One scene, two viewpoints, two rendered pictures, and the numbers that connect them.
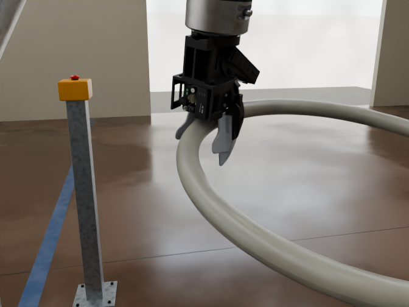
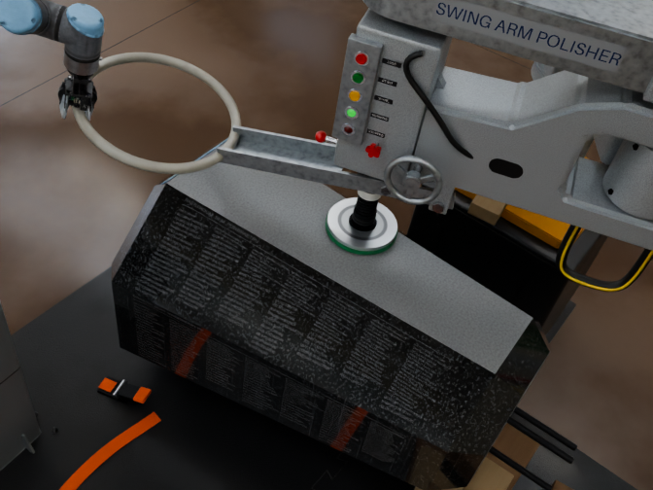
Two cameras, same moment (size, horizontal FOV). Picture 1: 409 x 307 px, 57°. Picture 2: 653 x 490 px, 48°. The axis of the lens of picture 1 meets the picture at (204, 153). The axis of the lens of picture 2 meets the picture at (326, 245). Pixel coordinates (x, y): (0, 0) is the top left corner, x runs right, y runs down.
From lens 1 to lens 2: 176 cm
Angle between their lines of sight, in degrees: 52
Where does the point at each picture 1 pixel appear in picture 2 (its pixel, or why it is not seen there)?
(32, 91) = not seen: outside the picture
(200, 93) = (84, 100)
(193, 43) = (79, 81)
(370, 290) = (186, 168)
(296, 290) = (72, 145)
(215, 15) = (89, 68)
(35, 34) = not seen: outside the picture
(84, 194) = not seen: outside the picture
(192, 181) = (111, 151)
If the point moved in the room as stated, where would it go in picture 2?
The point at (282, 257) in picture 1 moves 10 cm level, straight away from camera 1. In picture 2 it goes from (159, 168) to (146, 147)
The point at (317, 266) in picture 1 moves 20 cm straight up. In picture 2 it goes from (170, 167) to (168, 108)
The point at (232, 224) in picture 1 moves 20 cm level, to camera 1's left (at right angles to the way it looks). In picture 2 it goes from (139, 163) to (72, 192)
